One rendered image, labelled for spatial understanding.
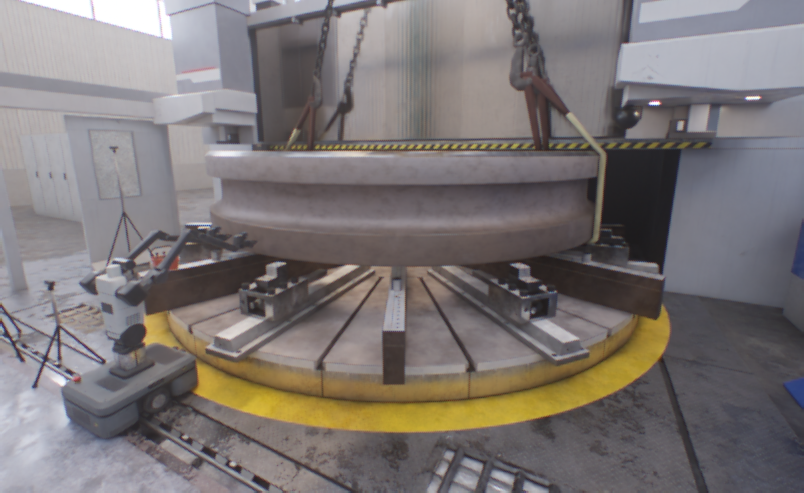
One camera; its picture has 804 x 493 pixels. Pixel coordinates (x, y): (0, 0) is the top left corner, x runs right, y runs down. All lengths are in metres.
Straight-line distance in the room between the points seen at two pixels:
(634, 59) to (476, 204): 1.65
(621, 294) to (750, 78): 1.91
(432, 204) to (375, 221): 0.49
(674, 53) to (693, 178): 2.30
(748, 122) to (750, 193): 1.28
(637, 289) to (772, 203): 2.33
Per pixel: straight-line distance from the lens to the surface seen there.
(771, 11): 4.24
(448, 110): 5.83
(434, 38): 6.12
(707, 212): 5.69
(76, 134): 6.91
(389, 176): 2.85
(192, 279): 4.09
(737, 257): 5.86
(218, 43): 6.69
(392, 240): 2.92
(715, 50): 3.68
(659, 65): 3.62
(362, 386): 2.87
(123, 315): 3.08
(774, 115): 4.75
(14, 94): 6.60
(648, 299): 3.95
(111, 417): 3.12
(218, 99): 6.39
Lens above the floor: 1.78
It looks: 12 degrees down
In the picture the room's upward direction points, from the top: straight up
